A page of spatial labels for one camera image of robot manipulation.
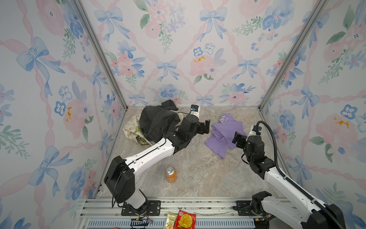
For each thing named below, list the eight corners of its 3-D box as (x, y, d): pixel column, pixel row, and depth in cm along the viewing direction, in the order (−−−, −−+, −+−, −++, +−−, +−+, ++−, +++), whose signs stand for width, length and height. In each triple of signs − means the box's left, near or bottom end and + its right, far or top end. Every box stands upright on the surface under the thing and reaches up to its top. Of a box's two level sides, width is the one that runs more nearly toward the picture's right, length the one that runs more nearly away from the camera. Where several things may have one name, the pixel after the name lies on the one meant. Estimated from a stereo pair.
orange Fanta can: (166, 183, 84) (164, 176, 75) (167, 173, 88) (165, 166, 79) (176, 183, 84) (175, 176, 75) (177, 173, 88) (176, 166, 79)
